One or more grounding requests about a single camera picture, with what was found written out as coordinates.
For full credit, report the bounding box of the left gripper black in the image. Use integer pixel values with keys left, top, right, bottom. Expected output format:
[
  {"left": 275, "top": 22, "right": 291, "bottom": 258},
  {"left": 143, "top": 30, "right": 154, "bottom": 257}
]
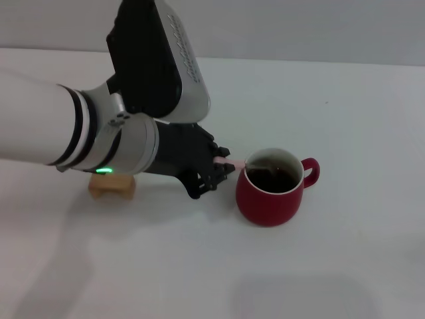
[{"left": 145, "top": 121, "right": 237, "bottom": 200}]

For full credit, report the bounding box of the pink handled metal spoon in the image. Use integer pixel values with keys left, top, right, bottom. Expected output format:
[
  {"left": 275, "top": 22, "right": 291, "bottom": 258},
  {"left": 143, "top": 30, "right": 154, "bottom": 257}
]
[{"left": 214, "top": 158, "right": 276, "bottom": 174}]

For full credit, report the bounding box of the red ceramic cup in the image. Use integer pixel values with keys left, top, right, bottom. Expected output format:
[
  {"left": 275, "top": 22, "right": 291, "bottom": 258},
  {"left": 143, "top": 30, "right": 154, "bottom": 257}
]
[{"left": 235, "top": 148, "right": 321, "bottom": 228}]

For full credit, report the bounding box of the dark coffee liquid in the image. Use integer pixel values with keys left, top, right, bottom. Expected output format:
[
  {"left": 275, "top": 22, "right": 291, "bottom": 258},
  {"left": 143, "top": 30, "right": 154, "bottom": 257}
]
[{"left": 247, "top": 159, "right": 301, "bottom": 194}]

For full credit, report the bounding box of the notched plain wooden block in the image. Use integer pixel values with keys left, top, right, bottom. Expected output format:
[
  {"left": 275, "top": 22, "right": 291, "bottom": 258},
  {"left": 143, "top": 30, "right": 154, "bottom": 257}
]
[{"left": 88, "top": 172, "right": 137, "bottom": 201}]

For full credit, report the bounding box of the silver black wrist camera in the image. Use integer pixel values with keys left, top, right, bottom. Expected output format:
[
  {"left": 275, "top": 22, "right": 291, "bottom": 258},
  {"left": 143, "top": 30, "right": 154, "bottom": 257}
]
[{"left": 106, "top": 0, "right": 213, "bottom": 123}]

